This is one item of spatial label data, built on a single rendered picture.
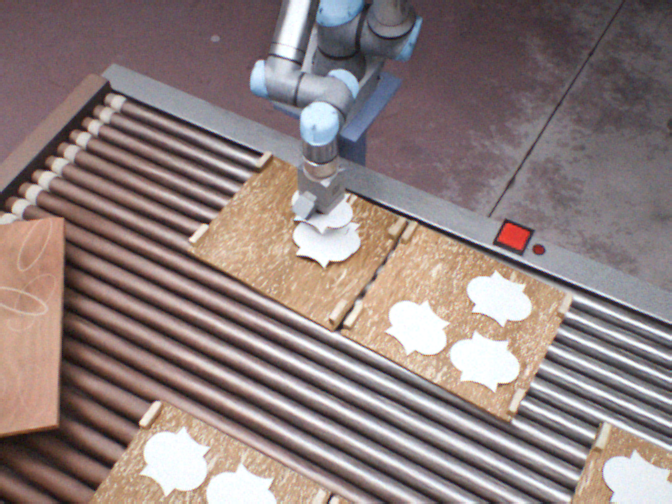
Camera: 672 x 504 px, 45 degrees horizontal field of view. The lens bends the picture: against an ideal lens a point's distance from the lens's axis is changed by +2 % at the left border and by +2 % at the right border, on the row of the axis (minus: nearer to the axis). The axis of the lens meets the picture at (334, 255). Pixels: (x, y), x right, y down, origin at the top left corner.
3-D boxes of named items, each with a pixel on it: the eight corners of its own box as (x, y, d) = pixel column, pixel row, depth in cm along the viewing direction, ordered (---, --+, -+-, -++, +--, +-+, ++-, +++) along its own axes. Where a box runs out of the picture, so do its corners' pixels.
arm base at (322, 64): (334, 41, 226) (335, 12, 218) (377, 66, 221) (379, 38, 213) (299, 70, 220) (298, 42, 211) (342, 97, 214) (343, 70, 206)
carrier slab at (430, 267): (412, 225, 196) (413, 221, 195) (572, 299, 185) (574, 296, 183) (340, 335, 180) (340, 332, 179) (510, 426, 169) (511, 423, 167)
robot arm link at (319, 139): (345, 102, 160) (331, 133, 155) (345, 139, 169) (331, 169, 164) (308, 93, 161) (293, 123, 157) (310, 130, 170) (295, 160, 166)
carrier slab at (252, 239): (271, 157, 208) (270, 153, 207) (408, 225, 196) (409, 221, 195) (187, 253, 192) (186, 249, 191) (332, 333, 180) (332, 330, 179)
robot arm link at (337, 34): (325, 20, 216) (325, -23, 205) (373, 32, 214) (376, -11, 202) (309, 50, 210) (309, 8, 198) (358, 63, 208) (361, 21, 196)
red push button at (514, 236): (505, 225, 197) (506, 222, 196) (529, 234, 195) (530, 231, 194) (496, 243, 194) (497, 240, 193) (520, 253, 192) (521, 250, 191)
